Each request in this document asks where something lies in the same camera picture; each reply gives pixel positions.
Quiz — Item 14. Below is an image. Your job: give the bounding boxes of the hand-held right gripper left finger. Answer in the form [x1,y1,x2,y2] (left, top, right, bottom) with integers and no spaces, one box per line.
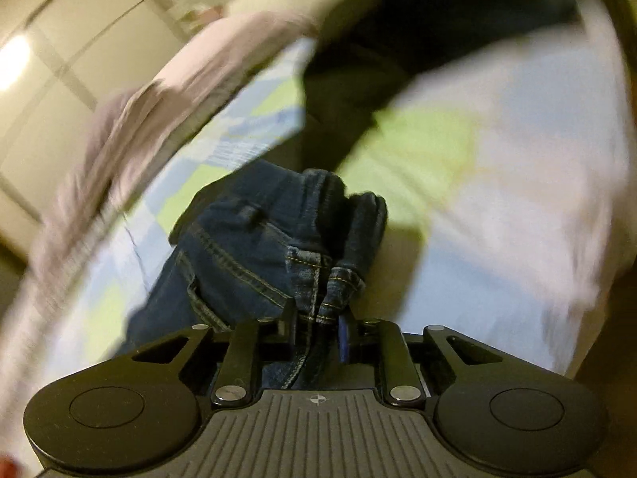
[130,298,298,405]

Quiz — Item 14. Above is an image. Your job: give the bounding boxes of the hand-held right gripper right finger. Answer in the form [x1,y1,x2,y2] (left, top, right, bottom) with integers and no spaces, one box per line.
[337,311,504,405]

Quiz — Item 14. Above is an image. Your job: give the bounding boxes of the blue denim jeans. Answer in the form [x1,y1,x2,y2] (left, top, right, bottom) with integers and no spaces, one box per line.
[121,159,389,391]

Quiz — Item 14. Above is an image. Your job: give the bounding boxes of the plaid bed sheet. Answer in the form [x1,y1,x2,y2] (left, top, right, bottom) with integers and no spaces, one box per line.
[0,0,634,399]

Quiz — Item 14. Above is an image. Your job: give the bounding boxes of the pinkish grey blanket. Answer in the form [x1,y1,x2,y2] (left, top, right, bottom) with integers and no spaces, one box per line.
[25,10,319,280]

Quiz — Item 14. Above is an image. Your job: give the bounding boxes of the dark green garment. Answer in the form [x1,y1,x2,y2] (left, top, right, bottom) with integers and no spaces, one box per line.
[297,0,588,176]

